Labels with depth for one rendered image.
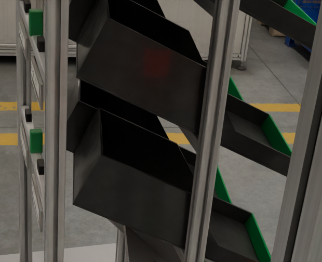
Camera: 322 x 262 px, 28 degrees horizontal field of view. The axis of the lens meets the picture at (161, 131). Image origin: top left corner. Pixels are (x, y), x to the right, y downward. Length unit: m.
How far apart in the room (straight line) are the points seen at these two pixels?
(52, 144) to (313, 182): 0.43
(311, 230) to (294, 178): 0.02
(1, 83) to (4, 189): 1.33
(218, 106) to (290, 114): 3.66
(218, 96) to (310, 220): 0.43
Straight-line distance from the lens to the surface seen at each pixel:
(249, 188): 3.43
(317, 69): 0.26
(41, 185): 0.80
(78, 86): 0.92
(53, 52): 0.63
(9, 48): 4.73
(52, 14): 0.61
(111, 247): 1.45
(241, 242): 0.92
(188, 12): 4.77
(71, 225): 3.01
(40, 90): 0.71
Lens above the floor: 1.73
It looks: 26 degrees down
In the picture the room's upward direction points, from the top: 5 degrees clockwise
